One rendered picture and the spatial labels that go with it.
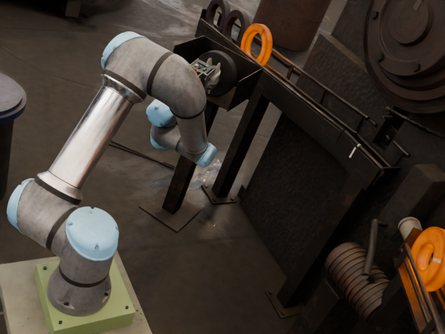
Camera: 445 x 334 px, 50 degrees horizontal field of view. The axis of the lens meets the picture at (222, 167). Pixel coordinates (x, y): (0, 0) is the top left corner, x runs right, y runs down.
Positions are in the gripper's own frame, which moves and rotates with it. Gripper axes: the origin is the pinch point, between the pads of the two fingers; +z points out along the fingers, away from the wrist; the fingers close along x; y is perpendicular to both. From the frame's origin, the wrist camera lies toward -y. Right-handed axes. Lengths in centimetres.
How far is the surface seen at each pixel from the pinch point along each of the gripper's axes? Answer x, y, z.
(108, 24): 138, -103, 108
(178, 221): -7, -66, -18
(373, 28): -41, 34, 7
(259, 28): 4.2, -5.1, 41.4
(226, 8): 29, -15, 58
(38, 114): 81, -70, -10
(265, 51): -3.3, -9.2, 35.3
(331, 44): -27.0, 8.5, 32.8
